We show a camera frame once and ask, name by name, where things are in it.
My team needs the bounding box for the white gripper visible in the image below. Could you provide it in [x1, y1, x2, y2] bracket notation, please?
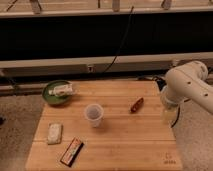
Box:
[160, 86, 179, 125]

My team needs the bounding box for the red pepper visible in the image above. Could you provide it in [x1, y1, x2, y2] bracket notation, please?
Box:
[130, 97, 144, 113]

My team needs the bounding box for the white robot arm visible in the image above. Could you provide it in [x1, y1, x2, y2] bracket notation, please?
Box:
[160, 61, 213, 125]

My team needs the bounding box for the translucent ceramic cup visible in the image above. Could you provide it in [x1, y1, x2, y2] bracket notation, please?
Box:
[84, 104, 104, 127]

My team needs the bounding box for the wooden cutting board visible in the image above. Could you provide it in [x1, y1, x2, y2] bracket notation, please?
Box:
[26, 81, 182, 171]

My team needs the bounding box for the white bottle in bowl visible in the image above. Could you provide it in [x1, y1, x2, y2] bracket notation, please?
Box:
[48, 84, 73, 97]

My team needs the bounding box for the brown candy bar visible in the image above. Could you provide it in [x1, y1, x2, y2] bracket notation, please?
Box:
[60, 138, 84, 167]

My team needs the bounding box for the green bowl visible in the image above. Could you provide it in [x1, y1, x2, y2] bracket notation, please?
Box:
[42, 80, 75, 106]

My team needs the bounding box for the white wrapped packet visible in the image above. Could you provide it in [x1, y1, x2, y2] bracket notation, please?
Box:
[47, 123, 63, 145]

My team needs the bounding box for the black cable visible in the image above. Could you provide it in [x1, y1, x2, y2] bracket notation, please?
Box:
[101, 5, 135, 74]

